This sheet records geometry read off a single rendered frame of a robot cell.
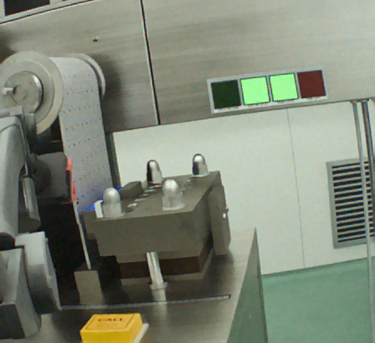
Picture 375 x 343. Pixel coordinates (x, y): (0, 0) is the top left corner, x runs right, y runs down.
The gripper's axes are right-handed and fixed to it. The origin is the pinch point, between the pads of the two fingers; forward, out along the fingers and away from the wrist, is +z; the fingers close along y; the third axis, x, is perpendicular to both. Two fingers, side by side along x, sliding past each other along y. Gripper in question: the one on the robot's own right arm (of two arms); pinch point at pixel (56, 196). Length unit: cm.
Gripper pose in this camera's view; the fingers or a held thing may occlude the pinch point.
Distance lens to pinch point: 100.2
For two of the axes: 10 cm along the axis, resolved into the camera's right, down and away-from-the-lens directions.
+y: 9.8, -1.4, -1.6
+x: -0.7, -9.3, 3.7
